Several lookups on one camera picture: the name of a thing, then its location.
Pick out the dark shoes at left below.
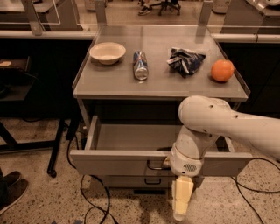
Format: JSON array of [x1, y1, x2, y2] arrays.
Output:
[[0, 171, 29, 214]]

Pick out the grey top drawer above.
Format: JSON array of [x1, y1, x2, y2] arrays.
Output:
[[70, 116, 252, 177]]

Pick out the black cable on left floor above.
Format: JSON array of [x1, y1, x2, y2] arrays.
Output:
[[66, 128, 119, 224]]

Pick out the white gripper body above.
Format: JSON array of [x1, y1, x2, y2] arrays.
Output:
[[164, 143, 204, 177]]

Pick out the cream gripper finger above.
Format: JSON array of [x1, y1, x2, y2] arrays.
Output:
[[171, 176, 194, 221]]

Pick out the grey bottom drawer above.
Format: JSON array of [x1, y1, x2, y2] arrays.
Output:
[[100, 174, 205, 189]]

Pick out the black sneaker in background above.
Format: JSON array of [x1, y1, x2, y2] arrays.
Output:
[[138, 6, 151, 16]]

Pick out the black table frame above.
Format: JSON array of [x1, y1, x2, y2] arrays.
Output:
[[0, 119, 79, 178]]

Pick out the black office chair base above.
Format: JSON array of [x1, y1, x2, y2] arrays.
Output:
[[150, 0, 181, 16]]

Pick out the white paper bowl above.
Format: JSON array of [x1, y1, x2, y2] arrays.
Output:
[[89, 42, 126, 65]]

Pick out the orange fruit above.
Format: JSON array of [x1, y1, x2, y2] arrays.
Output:
[[211, 59, 235, 82]]

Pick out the silver blue soda can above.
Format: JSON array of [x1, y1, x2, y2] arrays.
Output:
[[133, 51, 149, 81]]

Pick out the black cable on right floor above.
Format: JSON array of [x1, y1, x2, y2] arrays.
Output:
[[231, 157, 280, 224]]

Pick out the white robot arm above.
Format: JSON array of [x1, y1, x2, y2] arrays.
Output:
[[166, 95, 280, 221]]

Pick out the grey metal drawer cabinet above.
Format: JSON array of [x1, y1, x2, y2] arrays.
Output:
[[71, 24, 252, 195]]

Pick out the crumpled blue chip bag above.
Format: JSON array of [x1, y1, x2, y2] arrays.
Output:
[[167, 47, 206, 78]]

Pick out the grey drawer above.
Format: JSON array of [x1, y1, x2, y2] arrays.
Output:
[[100, 174, 205, 189], [70, 116, 252, 177]]

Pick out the black cable on floor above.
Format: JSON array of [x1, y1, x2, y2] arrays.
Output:
[[231, 157, 280, 224], [66, 128, 119, 224]]

